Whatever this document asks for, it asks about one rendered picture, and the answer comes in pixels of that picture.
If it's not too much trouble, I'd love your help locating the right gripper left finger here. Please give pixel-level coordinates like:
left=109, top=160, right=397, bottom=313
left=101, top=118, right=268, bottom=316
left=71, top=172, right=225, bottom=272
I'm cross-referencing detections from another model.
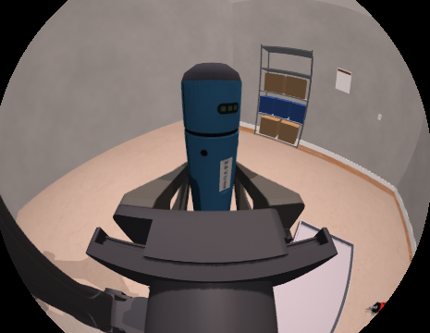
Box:
left=119, top=162, right=190, bottom=211

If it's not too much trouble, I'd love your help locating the red screwdriver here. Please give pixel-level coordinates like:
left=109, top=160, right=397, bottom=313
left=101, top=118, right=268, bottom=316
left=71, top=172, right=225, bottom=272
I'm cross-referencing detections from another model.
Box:
left=369, top=302, right=386, bottom=313

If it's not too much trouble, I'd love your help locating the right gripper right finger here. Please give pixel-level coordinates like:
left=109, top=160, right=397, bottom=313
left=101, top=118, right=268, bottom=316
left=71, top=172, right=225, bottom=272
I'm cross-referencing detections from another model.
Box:
left=234, top=162, right=305, bottom=229

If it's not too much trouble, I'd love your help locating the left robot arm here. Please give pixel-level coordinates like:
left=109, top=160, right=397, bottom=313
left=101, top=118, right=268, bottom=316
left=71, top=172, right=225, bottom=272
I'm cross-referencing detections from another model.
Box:
left=0, top=195, right=148, bottom=333

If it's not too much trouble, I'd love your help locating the dark blue electric screwdriver barrel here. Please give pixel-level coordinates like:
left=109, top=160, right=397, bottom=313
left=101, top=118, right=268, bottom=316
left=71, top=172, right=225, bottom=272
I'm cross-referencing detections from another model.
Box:
left=181, top=63, right=242, bottom=211

